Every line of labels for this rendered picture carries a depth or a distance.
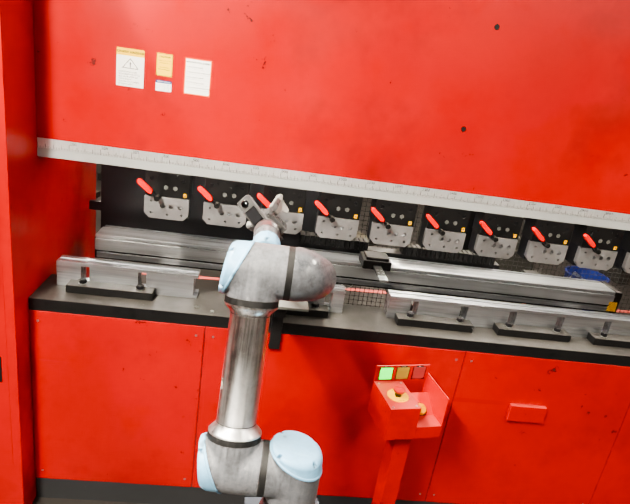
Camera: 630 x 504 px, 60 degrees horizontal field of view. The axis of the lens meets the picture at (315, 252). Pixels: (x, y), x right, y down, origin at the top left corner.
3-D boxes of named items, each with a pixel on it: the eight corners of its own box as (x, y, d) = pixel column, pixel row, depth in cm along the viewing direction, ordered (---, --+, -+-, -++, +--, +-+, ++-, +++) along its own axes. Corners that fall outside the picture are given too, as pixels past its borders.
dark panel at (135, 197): (100, 231, 245) (101, 133, 230) (101, 230, 247) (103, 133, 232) (346, 259, 258) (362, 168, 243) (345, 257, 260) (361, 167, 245)
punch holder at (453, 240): (422, 249, 200) (432, 206, 194) (416, 241, 207) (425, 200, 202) (461, 253, 201) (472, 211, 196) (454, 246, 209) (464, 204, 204)
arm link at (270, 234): (249, 264, 147) (252, 234, 144) (251, 250, 157) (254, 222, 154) (278, 267, 148) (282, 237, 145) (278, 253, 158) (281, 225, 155)
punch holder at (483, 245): (474, 255, 202) (485, 212, 196) (466, 247, 210) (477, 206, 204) (512, 259, 204) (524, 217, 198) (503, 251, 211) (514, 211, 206)
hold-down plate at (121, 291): (65, 292, 192) (65, 284, 191) (70, 286, 197) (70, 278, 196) (152, 301, 195) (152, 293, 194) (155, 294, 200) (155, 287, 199)
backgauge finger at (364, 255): (367, 283, 212) (370, 271, 210) (358, 258, 236) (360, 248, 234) (397, 286, 213) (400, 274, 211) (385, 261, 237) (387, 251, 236)
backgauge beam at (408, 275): (93, 258, 221) (93, 234, 218) (103, 246, 234) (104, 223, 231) (615, 314, 248) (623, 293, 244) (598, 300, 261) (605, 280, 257)
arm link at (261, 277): (261, 509, 112) (296, 247, 110) (188, 502, 111) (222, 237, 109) (263, 481, 124) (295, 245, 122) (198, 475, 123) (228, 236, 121)
